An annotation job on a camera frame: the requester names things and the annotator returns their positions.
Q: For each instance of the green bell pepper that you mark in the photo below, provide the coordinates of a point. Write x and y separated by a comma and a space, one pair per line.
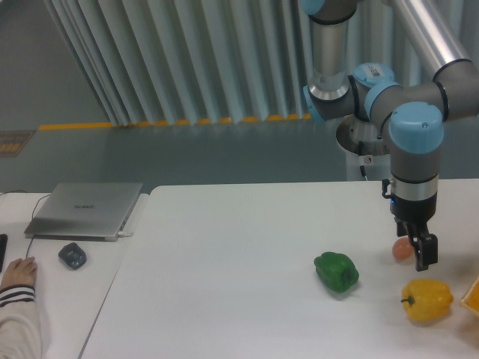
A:
336, 271

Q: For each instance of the dark grey small tray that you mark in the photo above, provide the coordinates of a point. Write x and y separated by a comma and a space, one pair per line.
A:
72, 256

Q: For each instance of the black phone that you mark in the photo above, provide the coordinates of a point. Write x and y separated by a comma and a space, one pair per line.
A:
3, 248

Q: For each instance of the striped white sleeve forearm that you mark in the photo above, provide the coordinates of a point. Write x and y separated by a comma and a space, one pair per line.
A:
20, 323

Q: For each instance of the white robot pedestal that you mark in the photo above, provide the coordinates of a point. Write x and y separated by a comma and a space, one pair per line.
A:
367, 156

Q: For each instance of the yellow bell pepper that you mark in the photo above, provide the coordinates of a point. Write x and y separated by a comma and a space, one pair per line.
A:
425, 300

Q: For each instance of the person's hand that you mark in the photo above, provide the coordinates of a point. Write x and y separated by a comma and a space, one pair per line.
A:
20, 272

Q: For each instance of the brown egg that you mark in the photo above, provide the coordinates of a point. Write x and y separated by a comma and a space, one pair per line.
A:
402, 249

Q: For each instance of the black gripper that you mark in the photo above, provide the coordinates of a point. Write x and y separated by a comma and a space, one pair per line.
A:
412, 206

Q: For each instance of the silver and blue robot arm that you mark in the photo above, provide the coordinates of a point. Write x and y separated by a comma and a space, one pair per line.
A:
408, 120

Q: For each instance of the silver closed laptop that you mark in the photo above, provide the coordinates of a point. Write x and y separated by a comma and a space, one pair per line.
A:
91, 211

